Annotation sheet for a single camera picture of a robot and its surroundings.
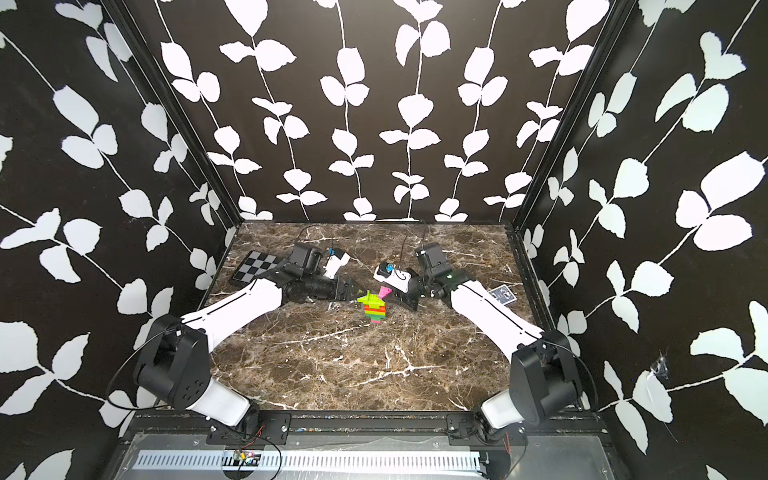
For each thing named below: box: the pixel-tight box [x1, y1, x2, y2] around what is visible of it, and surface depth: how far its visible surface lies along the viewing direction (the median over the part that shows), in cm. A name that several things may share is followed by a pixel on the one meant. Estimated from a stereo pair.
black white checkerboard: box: [232, 250, 278, 283], surface depth 106 cm
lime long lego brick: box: [357, 293, 385, 309], surface depth 86 cm
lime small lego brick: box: [357, 290, 381, 309], surface depth 86 cm
